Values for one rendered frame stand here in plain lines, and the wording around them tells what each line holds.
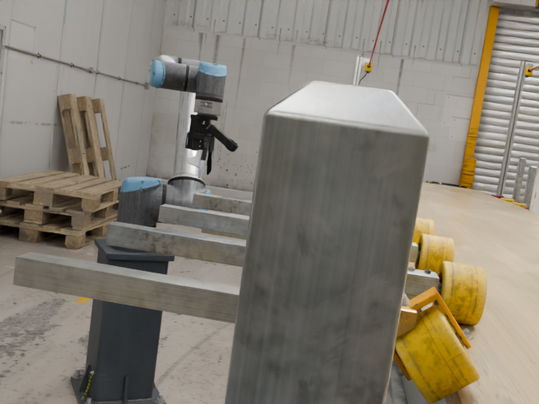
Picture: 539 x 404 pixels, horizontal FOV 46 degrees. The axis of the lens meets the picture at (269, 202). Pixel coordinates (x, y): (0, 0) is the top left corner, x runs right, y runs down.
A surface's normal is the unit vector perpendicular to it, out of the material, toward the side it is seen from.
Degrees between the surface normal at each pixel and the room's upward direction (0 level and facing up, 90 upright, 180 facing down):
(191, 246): 90
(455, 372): 101
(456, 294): 84
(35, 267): 90
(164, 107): 90
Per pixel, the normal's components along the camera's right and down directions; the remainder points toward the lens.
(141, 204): 0.21, 0.14
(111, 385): 0.42, 0.16
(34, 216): -0.07, 0.11
